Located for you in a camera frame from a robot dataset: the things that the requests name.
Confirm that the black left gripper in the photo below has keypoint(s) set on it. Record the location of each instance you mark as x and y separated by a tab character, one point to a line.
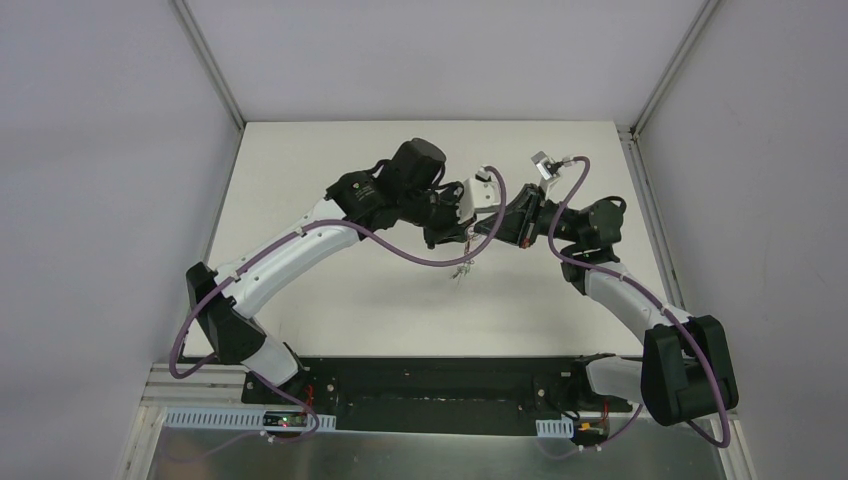
454	216

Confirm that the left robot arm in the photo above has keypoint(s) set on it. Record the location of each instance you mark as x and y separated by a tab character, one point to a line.
407	187

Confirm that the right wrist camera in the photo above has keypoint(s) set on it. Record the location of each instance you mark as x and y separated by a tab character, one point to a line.
547	166

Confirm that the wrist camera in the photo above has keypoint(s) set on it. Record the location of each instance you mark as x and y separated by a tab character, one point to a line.
547	166
481	194

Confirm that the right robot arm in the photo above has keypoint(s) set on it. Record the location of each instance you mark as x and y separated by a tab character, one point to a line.
685	371

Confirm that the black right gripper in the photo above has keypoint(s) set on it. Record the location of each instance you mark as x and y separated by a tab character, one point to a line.
524	217

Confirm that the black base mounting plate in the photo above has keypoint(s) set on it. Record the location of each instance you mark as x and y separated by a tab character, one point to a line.
500	396

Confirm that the aluminium frame rail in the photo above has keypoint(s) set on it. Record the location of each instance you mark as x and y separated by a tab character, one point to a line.
211	385

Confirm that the white slotted cable duct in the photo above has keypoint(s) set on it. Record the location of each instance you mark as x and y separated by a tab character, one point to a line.
278	421

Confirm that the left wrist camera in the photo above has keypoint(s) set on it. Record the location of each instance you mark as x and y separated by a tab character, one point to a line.
481	194

